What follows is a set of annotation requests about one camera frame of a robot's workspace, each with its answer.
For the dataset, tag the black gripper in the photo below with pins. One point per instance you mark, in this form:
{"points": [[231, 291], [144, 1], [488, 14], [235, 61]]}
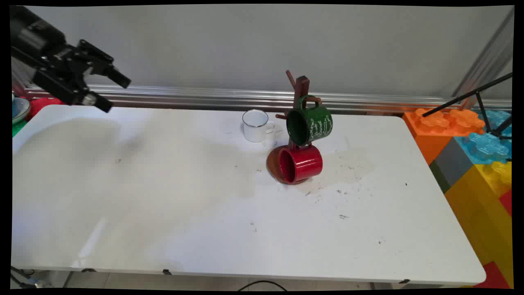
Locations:
{"points": [[41, 39]]}

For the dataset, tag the green enamel mug white lettering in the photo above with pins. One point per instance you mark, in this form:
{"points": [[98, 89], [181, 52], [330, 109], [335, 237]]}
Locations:
{"points": [[317, 125]]}

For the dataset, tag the red plastic object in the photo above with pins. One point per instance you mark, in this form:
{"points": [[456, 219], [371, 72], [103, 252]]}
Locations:
{"points": [[41, 104]]}

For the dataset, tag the grey-blue bowl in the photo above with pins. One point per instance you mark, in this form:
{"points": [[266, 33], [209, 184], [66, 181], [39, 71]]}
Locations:
{"points": [[19, 110]]}

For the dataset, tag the green plastic object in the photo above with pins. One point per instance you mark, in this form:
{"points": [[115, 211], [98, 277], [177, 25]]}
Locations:
{"points": [[17, 129]]}

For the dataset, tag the brown wooden mug tree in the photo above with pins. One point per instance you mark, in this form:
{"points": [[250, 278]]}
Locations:
{"points": [[303, 84]]}

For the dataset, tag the orange toy block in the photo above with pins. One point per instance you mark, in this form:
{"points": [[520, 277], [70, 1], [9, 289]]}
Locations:
{"points": [[428, 143]]}

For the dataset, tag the grey toy block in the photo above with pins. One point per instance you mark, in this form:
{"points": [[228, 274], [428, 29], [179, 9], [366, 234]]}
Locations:
{"points": [[452, 164]]}

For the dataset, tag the black tripod stand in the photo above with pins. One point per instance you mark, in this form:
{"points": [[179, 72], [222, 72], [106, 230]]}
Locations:
{"points": [[462, 97]]}

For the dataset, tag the slanted aluminium profile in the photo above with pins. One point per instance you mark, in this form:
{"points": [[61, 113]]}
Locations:
{"points": [[487, 57]]}

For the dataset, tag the translucent blue toy block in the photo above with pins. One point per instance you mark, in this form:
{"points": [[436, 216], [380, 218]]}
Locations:
{"points": [[483, 149]]}

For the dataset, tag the large yellow toy block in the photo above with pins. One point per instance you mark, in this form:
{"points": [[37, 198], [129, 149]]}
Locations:
{"points": [[479, 213]]}

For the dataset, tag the small red toy block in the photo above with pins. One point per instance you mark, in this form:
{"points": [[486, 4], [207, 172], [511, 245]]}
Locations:
{"points": [[507, 203]]}

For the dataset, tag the large red toy block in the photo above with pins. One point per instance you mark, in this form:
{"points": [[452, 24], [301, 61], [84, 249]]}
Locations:
{"points": [[493, 276]]}

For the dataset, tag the horizontal aluminium rail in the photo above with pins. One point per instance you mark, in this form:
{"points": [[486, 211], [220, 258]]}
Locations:
{"points": [[204, 98]]}

